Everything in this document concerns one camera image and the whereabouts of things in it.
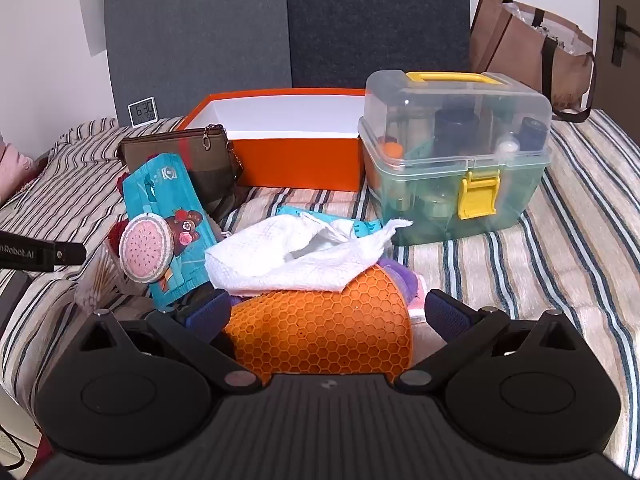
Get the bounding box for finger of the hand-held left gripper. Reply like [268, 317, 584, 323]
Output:
[52, 241, 87, 267]

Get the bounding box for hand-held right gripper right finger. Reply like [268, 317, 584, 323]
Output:
[396, 288, 585, 395]

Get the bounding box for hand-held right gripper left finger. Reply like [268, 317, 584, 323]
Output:
[75, 290, 263, 395]

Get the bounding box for white and red plush chicken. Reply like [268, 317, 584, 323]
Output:
[75, 172, 151, 311]

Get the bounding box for purple soft item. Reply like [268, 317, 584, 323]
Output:
[377, 257, 427, 307]

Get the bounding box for round pink crochet coaster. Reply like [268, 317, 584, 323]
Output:
[119, 213, 174, 281]

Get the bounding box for white waffle cloth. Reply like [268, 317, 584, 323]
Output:
[205, 215, 414, 293]

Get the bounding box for teal cartoon print packet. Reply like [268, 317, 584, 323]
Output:
[122, 155, 226, 307]

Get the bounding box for orange honeycomb silicone mat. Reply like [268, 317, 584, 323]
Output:
[222, 265, 413, 378]

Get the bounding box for orange cardboard box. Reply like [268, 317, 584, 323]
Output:
[179, 88, 369, 192]

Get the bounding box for pale pink object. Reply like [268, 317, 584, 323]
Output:
[410, 305, 449, 357]

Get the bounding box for pink pillow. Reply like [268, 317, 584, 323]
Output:
[0, 132, 36, 202]

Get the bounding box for blue wet wipes pack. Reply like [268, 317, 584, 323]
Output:
[277, 205, 383, 242]

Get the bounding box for brown striped zip pouch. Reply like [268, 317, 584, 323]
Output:
[117, 124, 246, 222]

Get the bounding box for white digital clock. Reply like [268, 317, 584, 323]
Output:
[128, 101, 157, 126]

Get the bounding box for dark blue jar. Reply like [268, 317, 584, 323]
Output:
[434, 110, 481, 159]

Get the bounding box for light grey felt panel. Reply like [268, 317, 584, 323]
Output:
[102, 0, 294, 126]

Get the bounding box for brown paper bag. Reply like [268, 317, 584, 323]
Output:
[470, 0, 597, 122]

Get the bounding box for dark grey felt panel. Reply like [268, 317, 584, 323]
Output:
[285, 0, 471, 91]

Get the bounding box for clear storage box yellow handle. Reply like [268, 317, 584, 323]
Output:
[358, 70, 554, 247]

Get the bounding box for dark door handle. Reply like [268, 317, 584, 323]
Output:
[612, 6, 629, 66]

